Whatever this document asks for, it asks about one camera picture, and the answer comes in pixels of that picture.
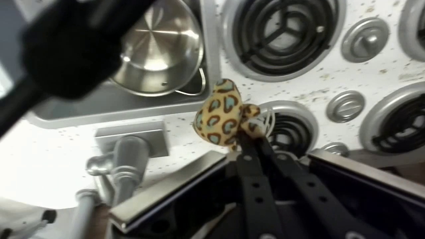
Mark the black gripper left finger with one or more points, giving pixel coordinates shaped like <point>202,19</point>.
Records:
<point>252,190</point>

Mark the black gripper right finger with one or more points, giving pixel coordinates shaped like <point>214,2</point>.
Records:
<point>319,207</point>

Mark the silver round stove knob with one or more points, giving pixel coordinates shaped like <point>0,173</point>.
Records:
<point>365,40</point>
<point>345,106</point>
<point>335,148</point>

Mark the black coil stove burner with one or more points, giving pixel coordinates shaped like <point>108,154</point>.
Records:
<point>398,121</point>
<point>289,130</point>
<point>283,31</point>
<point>413,27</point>

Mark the toy kitchen unit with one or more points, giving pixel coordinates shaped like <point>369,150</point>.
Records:
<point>309,90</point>

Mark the grey toy faucet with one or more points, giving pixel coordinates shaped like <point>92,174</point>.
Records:
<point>127,160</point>

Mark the silver sink basin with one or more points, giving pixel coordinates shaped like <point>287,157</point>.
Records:
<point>146,104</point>

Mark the stainless steel bowl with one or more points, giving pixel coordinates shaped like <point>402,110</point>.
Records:
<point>163,48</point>

